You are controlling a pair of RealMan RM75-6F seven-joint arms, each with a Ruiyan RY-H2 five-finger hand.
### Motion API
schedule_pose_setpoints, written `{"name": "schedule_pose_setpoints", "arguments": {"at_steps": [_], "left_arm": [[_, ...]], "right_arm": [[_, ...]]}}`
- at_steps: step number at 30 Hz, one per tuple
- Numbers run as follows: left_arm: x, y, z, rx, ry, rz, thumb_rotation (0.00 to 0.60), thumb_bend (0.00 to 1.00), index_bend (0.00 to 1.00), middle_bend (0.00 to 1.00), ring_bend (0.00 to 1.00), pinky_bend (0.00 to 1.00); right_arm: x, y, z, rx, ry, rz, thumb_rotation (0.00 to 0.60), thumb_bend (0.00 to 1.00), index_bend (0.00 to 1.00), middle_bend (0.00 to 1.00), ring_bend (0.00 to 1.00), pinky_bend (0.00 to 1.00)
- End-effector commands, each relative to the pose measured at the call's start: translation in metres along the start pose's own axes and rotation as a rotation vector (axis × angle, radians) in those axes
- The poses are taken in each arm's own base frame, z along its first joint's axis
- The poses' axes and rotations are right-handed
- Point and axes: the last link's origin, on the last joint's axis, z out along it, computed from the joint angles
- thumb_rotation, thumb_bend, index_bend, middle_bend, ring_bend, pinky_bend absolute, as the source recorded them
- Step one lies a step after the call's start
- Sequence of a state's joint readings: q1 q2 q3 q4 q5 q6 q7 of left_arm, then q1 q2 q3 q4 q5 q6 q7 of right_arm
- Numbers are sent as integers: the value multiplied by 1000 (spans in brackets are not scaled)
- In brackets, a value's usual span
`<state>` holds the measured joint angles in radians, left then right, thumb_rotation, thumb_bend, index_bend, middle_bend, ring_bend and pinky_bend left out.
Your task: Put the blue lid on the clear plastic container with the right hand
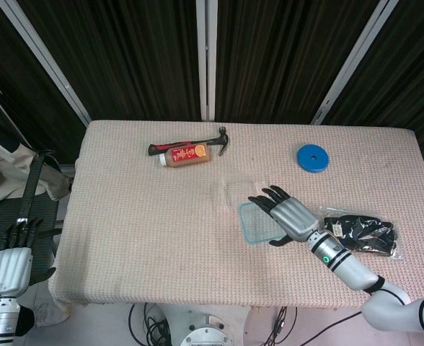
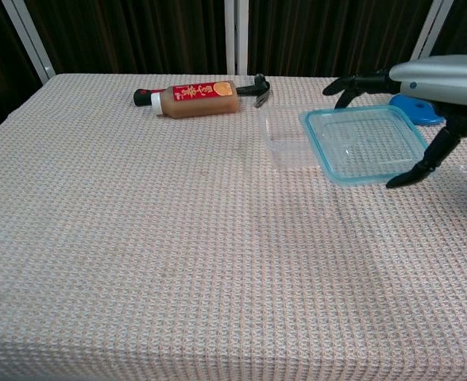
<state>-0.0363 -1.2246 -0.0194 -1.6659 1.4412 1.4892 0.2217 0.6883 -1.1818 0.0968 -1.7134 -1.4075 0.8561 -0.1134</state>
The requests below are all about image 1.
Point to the grey round robot base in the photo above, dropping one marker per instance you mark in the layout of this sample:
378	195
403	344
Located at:
206	333

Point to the beige waffle table cloth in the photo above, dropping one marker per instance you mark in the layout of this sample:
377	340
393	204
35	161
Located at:
161	234

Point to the beige crumpled fabric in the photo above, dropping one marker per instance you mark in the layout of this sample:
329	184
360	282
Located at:
3	173

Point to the brown drink bottle red label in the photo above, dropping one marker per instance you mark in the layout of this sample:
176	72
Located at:
186	155

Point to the clear plastic container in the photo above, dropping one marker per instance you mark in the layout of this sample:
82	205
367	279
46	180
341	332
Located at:
239	191

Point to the black gloves in plastic bag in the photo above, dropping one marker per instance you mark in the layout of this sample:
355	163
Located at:
370	234

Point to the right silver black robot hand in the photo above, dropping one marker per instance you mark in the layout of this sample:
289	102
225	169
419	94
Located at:
293	218

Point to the teal container lid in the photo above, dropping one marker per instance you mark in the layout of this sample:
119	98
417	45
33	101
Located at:
257	225

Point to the blue round disc with hole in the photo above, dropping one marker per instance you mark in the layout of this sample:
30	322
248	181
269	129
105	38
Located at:
307	156

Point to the white metal frame post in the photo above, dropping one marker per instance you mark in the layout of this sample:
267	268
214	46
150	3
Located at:
42	54
205	54
356	54

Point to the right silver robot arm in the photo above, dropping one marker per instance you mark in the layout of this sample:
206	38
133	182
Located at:
352	270

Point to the black red claw hammer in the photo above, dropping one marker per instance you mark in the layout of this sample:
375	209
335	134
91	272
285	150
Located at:
168	146

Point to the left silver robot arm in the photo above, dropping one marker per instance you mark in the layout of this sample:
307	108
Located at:
1	317

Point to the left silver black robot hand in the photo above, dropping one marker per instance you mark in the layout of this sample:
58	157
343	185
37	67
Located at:
10	274

